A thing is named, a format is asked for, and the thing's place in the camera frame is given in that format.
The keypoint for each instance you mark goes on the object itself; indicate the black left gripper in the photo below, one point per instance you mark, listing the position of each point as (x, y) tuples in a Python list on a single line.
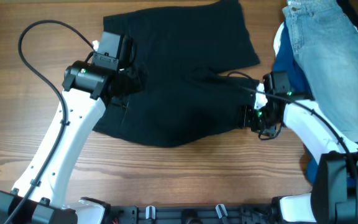
[(135, 83)]

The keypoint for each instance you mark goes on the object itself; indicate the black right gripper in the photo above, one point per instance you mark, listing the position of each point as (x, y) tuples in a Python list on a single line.
[(247, 116)]

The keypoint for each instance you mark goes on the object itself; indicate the black shorts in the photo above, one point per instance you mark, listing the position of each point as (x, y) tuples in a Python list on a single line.
[(182, 56)]

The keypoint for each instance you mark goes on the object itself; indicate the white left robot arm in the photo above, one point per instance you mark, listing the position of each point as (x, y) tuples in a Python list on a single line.
[(38, 196)]

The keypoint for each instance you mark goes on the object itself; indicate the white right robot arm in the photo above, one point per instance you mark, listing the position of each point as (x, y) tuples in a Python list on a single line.
[(334, 196)]

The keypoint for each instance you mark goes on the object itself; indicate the blue t-shirt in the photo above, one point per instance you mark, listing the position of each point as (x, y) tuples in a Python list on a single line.
[(285, 61)]

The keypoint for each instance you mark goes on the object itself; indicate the light blue denim shorts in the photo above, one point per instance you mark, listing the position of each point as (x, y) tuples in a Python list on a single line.
[(325, 46)]

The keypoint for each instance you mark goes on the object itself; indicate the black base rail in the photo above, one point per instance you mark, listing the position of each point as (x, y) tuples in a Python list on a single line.
[(244, 214)]

